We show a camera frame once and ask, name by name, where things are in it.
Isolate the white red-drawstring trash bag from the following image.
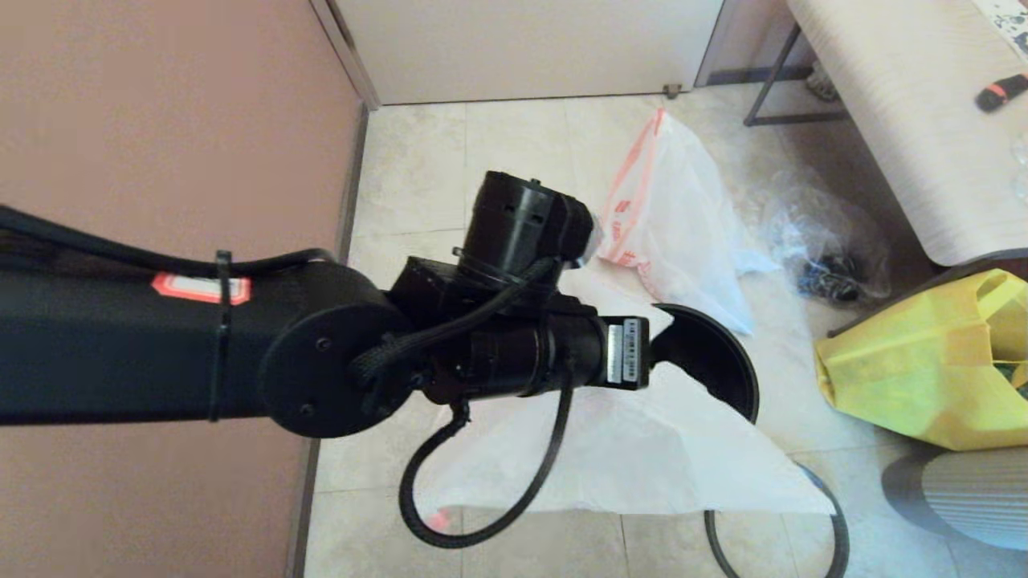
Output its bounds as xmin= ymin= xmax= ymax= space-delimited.
xmin=593 ymin=107 xmax=778 ymax=336

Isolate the grey bin rim ring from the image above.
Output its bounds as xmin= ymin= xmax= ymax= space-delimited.
xmin=704 ymin=462 xmax=850 ymax=578

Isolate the black round trash bin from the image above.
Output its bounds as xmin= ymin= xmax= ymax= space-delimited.
xmin=649 ymin=303 xmax=761 ymax=425

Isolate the dark cable bundle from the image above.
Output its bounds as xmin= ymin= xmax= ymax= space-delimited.
xmin=797 ymin=255 xmax=864 ymax=304

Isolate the clear crumpled plastic bag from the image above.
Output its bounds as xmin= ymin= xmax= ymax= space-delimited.
xmin=759 ymin=173 xmax=891 ymax=306

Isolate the yellow non-woven shopping bag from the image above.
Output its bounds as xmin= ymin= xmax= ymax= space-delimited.
xmin=813 ymin=270 xmax=1028 ymax=452

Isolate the white door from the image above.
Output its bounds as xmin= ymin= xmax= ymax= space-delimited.
xmin=331 ymin=0 xmax=724 ymax=107

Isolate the grey item under table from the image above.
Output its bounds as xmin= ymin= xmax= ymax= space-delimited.
xmin=806 ymin=64 xmax=838 ymax=104

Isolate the light wood-grain table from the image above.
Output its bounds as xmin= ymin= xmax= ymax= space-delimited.
xmin=785 ymin=0 xmax=1028 ymax=268

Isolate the white ribbed bin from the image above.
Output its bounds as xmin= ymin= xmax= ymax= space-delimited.
xmin=880 ymin=446 xmax=1028 ymax=552

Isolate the black and orange marker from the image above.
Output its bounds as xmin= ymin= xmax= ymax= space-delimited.
xmin=973 ymin=74 xmax=1028 ymax=115

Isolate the black-white patterned paper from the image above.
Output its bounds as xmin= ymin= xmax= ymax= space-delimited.
xmin=970 ymin=0 xmax=1028 ymax=49

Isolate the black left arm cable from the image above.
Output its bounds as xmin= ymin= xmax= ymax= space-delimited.
xmin=0 ymin=205 xmax=576 ymax=550

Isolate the dark metal table frame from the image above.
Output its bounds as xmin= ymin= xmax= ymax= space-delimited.
xmin=743 ymin=24 xmax=850 ymax=129

